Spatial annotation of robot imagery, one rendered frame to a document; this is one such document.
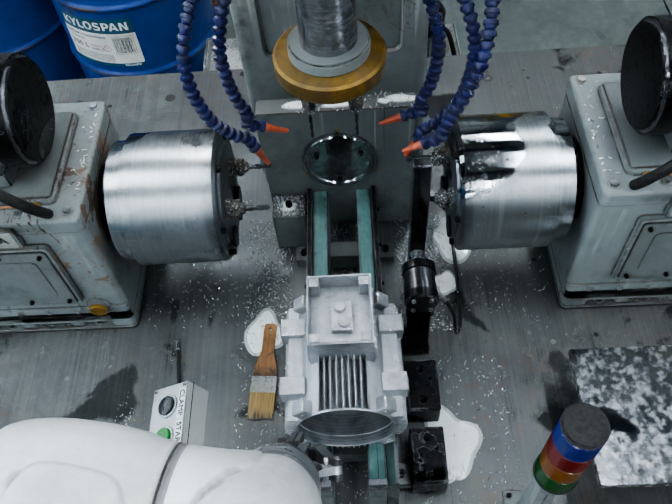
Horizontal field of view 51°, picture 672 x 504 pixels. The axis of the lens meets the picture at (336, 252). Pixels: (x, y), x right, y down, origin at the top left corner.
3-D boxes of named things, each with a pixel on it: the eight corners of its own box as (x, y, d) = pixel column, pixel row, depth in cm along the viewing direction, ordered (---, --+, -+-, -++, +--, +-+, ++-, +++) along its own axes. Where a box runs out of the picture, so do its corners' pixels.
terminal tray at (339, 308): (308, 299, 116) (304, 276, 110) (373, 296, 115) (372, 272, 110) (308, 366, 109) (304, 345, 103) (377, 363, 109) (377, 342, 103)
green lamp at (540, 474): (530, 452, 104) (536, 442, 100) (572, 451, 104) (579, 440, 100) (538, 494, 100) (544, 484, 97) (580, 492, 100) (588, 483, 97)
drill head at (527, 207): (401, 178, 150) (403, 89, 129) (596, 168, 148) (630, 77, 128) (410, 278, 136) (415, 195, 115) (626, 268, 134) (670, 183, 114)
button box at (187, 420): (175, 400, 114) (152, 389, 111) (209, 390, 111) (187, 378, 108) (162, 509, 105) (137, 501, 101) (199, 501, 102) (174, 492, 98)
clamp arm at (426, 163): (407, 248, 130) (411, 154, 109) (423, 248, 130) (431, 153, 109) (408, 264, 128) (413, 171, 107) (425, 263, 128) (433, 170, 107)
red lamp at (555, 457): (542, 430, 96) (548, 418, 93) (586, 429, 96) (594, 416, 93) (550, 474, 93) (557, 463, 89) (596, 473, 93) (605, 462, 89)
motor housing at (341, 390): (292, 344, 128) (280, 289, 113) (397, 339, 128) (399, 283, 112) (291, 452, 117) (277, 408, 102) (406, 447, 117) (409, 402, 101)
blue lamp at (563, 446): (548, 418, 93) (555, 405, 89) (594, 416, 93) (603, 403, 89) (557, 463, 89) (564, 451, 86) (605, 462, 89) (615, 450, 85)
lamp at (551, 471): (536, 442, 100) (542, 430, 96) (579, 440, 100) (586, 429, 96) (544, 484, 97) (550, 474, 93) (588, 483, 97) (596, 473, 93)
